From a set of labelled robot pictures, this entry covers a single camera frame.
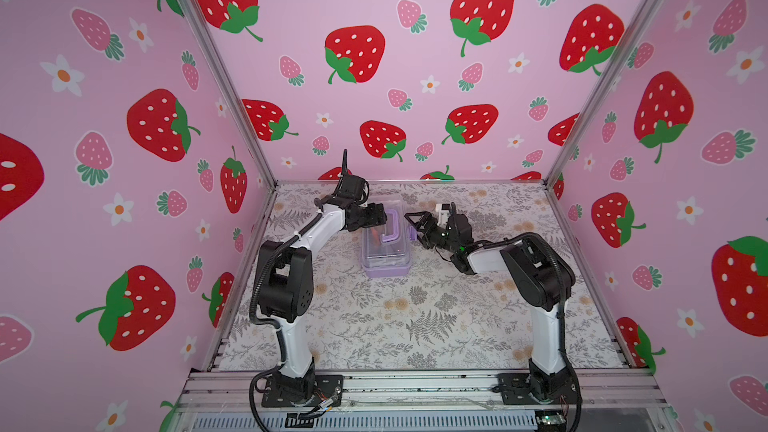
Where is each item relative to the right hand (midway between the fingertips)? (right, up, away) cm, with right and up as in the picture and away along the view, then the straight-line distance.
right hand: (405, 222), depth 93 cm
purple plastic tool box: (-6, -8, -1) cm, 10 cm away
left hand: (-9, +1, +2) cm, 9 cm away
